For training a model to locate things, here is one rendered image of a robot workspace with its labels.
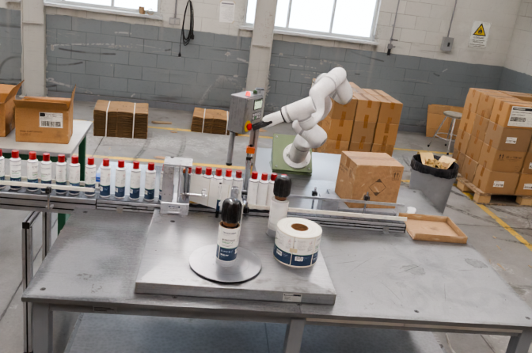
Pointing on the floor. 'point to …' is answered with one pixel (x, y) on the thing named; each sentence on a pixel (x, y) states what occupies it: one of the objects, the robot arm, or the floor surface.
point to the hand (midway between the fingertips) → (256, 126)
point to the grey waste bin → (432, 187)
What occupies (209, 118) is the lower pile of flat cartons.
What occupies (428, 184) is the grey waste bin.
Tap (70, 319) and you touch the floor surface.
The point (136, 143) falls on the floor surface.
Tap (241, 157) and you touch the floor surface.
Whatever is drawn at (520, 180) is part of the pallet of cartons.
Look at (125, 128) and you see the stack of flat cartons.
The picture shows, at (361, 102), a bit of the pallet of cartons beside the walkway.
